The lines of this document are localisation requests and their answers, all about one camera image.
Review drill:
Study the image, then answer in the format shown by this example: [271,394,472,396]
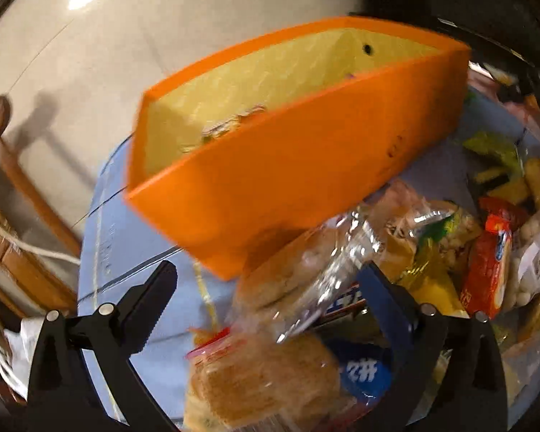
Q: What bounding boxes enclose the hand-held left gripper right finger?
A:
[359,261,510,432]

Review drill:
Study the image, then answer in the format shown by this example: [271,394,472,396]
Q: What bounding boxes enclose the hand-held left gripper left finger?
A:
[26,260,178,432]

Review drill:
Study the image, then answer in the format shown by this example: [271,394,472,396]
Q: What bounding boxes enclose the red round cracker packet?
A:
[459,211,516,320]

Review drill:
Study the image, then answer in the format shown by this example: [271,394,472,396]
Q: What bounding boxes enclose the clear bread packet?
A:
[231,207,388,338]

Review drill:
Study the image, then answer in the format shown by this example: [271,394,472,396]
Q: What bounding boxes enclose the orange box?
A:
[123,15,472,282]

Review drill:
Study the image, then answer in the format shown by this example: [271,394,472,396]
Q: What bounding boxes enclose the brown chocolate bar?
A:
[319,279,370,325]

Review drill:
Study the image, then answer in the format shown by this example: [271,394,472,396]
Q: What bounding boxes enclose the yellow snack packet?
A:
[398,238,471,318]

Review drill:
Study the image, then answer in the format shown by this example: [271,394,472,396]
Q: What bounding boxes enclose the blue denim cloth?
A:
[76,85,540,432]

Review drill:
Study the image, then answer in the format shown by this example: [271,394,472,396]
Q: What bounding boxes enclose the blue snack packet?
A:
[324,337,394,408]

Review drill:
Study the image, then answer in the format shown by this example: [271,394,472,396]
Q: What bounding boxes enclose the tan peanut packet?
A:
[369,180,437,271]

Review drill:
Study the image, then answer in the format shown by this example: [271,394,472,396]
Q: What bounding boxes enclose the green nut packet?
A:
[414,200,484,275]

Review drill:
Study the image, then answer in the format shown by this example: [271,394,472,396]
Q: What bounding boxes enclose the clear cracker packet orange ends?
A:
[184,330,356,432]

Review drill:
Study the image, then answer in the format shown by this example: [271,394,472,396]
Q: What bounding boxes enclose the white cloth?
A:
[2,317,41,397]

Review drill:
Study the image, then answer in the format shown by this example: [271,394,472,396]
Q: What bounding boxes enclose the wooden chair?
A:
[0,94,84,320]

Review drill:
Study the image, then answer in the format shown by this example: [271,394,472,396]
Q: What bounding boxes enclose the clear packet of white balls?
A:
[504,200,540,313]

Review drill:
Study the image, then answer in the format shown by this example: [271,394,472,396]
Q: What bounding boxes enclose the red sausage packet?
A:
[477,195,529,230]

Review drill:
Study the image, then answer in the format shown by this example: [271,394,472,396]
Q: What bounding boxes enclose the glossy snack packet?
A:
[202,105,267,145]

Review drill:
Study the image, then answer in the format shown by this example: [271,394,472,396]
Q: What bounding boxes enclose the green and yellow chip packet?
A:
[461,130,540,210]

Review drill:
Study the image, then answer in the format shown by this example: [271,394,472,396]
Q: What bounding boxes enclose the white cable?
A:
[0,213,82,264]

